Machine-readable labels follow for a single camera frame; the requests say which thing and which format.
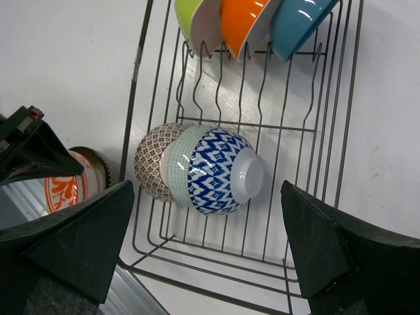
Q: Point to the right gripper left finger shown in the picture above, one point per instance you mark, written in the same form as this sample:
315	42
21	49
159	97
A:
63	263

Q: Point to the orange patterned bowl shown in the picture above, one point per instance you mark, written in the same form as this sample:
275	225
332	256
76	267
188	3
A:
224	172

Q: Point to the grey wire dish rack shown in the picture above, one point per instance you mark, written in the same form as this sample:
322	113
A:
296	114

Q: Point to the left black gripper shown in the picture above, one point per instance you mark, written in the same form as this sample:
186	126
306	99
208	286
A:
30	149

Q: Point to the orange floral bowl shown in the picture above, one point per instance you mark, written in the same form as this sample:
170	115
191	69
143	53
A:
62	192

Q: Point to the blue ceramic bowl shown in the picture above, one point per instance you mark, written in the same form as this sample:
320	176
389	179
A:
293	22

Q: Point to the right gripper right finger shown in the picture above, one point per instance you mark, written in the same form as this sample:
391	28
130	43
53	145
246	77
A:
346	265

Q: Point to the pale green celadon bowl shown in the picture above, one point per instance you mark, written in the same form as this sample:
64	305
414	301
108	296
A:
179	160

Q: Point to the brown patterned bowl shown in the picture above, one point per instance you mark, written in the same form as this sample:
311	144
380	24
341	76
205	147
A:
151	159

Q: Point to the orange bowl white inside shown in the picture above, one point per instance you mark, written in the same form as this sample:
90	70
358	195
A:
245	24

